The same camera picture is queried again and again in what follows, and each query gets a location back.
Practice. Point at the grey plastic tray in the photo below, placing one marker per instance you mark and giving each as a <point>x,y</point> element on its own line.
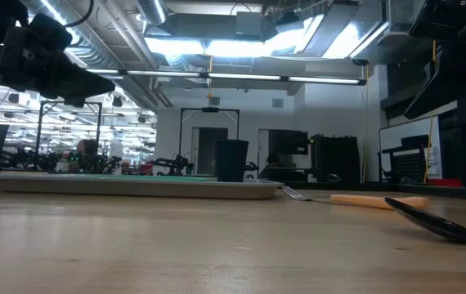
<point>135,190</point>

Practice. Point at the dark teal cup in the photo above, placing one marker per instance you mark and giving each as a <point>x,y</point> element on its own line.
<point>231,161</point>

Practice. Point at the black pegboard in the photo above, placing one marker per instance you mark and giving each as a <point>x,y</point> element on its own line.
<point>409,167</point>

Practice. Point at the whiteboard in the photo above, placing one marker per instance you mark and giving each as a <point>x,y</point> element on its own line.
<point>404,130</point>

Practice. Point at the black aluminium table frame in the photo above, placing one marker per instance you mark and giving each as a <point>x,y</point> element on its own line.
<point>421,191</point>

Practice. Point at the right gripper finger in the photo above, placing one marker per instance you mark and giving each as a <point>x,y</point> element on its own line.
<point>437,18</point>
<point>441,81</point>

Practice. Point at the silver ventilation duct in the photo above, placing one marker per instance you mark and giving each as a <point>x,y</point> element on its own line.
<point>151,10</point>

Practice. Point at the red toolbox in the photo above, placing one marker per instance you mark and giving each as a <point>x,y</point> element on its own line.
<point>445,182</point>

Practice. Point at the black cabinet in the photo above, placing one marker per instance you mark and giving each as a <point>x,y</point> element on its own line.
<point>335,159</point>

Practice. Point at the person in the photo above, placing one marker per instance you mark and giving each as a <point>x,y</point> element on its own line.
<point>88,153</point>
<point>274,165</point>

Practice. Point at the black rig frame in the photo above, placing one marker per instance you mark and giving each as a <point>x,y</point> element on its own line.
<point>69,103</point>
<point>209,109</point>

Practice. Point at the black spoon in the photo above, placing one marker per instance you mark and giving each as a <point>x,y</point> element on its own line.
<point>433,222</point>

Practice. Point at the black background robot arm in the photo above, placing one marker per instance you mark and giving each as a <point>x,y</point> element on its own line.
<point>173,163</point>

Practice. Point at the long ceiling light fixture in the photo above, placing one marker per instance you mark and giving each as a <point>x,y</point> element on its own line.
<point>225,76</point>

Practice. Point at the black wall screen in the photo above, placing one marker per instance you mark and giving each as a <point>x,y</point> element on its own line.
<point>288,143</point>

